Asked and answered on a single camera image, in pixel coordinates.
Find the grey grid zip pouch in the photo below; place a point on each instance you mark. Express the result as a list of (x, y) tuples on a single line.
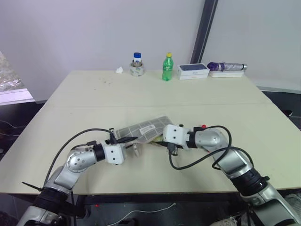
[(145, 128)]

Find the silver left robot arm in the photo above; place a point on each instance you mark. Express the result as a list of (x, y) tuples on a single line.
[(75, 162)]

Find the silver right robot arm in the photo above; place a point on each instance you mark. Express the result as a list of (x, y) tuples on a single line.
[(237, 164)]

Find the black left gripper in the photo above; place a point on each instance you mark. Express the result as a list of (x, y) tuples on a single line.
[(111, 141)]

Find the purple folded umbrella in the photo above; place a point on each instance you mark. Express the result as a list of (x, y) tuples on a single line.
[(225, 66)]

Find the small blue-capped bottle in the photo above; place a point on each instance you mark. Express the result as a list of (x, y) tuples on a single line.
[(137, 58)]

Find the grey metal ledge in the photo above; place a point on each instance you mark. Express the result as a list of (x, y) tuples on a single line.
[(16, 96)]

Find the green soda bottle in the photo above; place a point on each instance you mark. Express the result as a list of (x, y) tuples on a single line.
[(168, 68)]

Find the clear tape roll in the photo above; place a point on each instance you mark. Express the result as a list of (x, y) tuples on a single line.
[(137, 70)]

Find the crinkled foil sheet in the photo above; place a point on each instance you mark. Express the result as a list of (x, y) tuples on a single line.
[(8, 75)]

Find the yellow highlighter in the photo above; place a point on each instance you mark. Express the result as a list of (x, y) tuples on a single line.
[(158, 140)]

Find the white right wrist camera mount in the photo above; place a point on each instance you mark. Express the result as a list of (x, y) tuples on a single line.
[(175, 136)]

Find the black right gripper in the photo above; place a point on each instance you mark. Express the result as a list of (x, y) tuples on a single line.
[(174, 149)]

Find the crumpled white tissue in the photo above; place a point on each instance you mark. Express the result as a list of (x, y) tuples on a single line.
[(119, 70)]

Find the dark vertical post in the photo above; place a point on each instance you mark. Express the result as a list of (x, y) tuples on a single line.
[(203, 30)]

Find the flat white box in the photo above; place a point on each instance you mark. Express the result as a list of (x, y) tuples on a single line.
[(225, 74)]

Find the dark rounded shape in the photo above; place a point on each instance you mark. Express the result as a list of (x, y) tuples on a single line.
[(288, 113)]

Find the white box with blue lid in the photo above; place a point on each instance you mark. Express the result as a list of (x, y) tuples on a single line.
[(192, 70)]

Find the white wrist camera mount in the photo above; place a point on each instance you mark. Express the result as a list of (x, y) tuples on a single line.
[(175, 136), (115, 154)]

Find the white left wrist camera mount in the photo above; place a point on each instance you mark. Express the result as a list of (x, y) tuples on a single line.
[(115, 154)]

